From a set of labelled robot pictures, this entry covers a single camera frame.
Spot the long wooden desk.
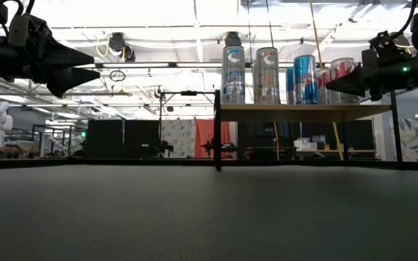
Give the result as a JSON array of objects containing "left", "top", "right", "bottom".
[{"left": 295, "top": 147, "right": 377, "bottom": 160}]

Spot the silver Diet Coke can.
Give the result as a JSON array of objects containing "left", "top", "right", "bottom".
[
  {"left": 329, "top": 57, "right": 361, "bottom": 105},
  {"left": 316, "top": 67, "right": 332, "bottom": 105}
]

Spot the wooden shelf with black legs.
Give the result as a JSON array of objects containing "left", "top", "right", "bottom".
[{"left": 214, "top": 89, "right": 403, "bottom": 171}]

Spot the blue silver Red Bull can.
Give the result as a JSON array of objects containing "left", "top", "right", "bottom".
[
  {"left": 293, "top": 54, "right": 319, "bottom": 105},
  {"left": 285, "top": 66, "right": 296, "bottom": 105}
]

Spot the white patterned curtain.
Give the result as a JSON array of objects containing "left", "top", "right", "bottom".
[{"left": 160, "top": 118, "right": 197, "bottom": 160}]

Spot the black stand frame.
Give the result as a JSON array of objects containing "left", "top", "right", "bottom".
[{"left": 157, "top": 89, "right": 217, "bottom": 160}]

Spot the red curtain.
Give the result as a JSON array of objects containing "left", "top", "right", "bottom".
[{"left": 194, "top": 118, "right": 232, "bottom": 160}]

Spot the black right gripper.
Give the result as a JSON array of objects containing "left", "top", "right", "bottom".
[{"left": 325, "top": 30, "right": 399, "bottom": 102}]

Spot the Celsius Arctic Vibe can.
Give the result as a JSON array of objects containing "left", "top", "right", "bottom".
[{"left": 221, "top": 45, "right": 247, "bottom": 105}]

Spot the white box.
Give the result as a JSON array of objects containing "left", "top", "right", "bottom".
[{"left": 294, "top": 137, "right": 317, "bottom": 152}]

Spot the black hanging ring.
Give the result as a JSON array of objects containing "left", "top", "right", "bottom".
[{"left": 109, "top": 69, "right": 127, "bottom": 83}]

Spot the grey camera on mount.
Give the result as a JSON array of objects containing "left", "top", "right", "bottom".
[{"left": 0, "top": 157, "right": 418, "bottom": 172}]

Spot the black partition panel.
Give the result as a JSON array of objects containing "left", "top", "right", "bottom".
[{"left": 85, "top": 118, "right": 161, "bottom": 160}]

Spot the dark can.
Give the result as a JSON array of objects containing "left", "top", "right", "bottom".
[{"left": 254, "top": 46, "right": 281, "bottom": 105}]

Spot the yellow hanging cable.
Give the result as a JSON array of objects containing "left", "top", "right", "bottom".
[{"left": 308, "top": 0, "right": 345, "bottom": 161}]

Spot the leaf patterned curtain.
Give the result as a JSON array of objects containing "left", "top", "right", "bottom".
[{"left": 388, "top": 115, "right": 418, "bottom": 163}]

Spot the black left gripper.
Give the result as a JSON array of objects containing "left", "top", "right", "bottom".
[{"left": 7, "top": 14, "right": 102, "bottom": 99}]

